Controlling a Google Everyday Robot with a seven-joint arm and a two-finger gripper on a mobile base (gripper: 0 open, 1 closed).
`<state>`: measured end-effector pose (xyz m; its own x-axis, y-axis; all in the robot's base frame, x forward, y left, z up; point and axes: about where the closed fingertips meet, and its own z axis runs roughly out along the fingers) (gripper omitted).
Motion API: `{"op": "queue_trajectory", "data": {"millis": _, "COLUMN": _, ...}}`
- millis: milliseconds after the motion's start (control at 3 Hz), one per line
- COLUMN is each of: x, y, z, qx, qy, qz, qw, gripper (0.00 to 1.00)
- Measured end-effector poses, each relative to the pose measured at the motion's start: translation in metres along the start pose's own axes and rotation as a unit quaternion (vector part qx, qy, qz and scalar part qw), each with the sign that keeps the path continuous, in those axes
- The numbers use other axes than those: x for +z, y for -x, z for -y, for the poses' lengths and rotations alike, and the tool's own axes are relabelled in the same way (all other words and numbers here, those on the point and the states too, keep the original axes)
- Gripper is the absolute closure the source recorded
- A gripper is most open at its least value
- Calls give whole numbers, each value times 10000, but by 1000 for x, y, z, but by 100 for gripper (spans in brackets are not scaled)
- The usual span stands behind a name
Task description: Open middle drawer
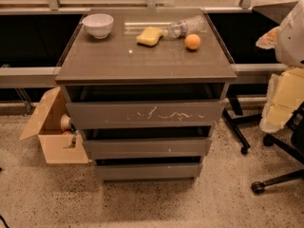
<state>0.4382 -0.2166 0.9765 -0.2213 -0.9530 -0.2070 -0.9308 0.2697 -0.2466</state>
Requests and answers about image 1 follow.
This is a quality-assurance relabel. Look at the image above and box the grey drawer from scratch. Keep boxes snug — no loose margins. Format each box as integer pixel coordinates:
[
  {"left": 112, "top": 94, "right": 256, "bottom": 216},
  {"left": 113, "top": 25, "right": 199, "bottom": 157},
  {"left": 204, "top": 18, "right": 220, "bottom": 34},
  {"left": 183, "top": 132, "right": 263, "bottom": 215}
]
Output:
[
  {"left": 83, "top": 137, "right": 212, "bottom": 160},
  {"left": 66, "top": 101, "right": 223, "bottom": 129},
  {"left": 94, "top": 163, "right": 202, "bottom": 181}
]

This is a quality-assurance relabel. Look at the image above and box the yellow sponge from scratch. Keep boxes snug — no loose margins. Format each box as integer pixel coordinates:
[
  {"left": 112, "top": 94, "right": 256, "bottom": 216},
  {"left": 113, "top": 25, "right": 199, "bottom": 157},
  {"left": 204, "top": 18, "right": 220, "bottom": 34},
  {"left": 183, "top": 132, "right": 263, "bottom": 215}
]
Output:
[{"left": 136, "top": 27, "right": 163, "bottom": 47}]

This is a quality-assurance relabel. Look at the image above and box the grey bottom drawer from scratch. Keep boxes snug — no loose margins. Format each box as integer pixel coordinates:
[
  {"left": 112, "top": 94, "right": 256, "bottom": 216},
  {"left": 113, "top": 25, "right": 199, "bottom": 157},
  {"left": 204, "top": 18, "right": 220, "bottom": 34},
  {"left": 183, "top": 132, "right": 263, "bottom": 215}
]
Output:
[{"left": 94, "top": 163, "right": 202, "bottom": 181}]

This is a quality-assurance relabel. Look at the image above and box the white ceramic bowl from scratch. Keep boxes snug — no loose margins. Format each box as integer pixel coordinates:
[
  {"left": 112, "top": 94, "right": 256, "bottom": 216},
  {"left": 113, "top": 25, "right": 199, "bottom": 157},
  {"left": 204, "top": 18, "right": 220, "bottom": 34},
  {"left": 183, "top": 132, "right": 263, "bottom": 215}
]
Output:
[{"left": 82, "top": 13, "right": 114, "bottom": 39}]

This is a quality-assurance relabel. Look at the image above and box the grey top drawer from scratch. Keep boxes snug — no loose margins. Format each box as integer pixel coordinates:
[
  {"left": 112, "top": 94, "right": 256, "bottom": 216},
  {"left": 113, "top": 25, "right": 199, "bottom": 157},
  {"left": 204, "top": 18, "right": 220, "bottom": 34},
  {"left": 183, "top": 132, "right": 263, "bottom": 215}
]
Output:
[{"left": 66, "top": 101, "right": 223, "bottom": 129}]

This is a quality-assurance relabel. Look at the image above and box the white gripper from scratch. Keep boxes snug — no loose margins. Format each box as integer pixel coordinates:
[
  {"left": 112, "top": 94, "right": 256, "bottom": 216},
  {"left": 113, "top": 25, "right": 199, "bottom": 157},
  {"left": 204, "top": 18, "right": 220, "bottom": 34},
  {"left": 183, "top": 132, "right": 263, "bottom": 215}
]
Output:
[{"left": 256, "top": 27, "right": 304, "bottom": 133}]

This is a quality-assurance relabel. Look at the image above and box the clear plastic bottle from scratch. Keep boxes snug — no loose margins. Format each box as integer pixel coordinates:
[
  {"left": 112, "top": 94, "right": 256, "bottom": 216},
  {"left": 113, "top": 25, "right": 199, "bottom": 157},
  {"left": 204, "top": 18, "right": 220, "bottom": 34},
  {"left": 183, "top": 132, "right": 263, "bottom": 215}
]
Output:
[{"left": 163, "top": 15, "right": 205, "bottom": 39}]

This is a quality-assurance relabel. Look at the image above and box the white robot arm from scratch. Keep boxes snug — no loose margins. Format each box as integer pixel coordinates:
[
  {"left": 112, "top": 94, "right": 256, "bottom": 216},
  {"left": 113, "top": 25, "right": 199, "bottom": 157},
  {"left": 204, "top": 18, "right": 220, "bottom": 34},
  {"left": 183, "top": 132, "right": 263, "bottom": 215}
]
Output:
[{"left": 256, "top": 0, "right": 304, "bottom": 133}]

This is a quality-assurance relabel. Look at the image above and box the black office chair base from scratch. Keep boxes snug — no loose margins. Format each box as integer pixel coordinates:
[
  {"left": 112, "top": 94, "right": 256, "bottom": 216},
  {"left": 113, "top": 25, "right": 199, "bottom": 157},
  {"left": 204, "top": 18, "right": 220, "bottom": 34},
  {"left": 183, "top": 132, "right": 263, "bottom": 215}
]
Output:
[{"left": 222, "top": 96, "right": 304, "bottom": 196}]

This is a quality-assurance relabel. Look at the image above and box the grey drawer cabinet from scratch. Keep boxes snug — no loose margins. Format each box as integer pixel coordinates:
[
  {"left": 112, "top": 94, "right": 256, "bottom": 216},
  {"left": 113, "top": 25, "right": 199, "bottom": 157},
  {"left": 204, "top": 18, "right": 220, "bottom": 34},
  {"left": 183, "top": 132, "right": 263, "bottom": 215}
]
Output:
[{"left": 56, "top": 9, "right": 236, "bottom": 168}]

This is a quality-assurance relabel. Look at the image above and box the white bottle in box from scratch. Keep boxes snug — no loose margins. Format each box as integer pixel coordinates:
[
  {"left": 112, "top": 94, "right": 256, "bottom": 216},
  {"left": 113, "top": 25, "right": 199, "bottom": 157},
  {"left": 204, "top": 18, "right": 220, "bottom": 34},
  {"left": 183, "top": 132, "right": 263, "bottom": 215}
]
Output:
[{"left": 60, "top": 114, "right": 71, "bottom": 132}]

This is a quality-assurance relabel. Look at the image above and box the open cardboard box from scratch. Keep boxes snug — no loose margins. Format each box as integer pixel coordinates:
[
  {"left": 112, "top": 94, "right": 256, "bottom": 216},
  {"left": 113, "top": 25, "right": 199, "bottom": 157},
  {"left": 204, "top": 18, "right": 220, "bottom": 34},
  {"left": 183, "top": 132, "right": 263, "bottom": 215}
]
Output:
[{"left": 20, "top": 86, "right": 88, "bottom": 164}]

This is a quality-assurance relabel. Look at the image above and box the orange fruit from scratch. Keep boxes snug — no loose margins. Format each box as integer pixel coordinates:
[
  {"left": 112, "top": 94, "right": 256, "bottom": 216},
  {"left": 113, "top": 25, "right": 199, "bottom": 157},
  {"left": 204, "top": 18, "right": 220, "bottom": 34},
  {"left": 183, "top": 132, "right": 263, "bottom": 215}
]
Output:
[{"left": 184, "top": 34, "right": 200, "bottom": 50}]

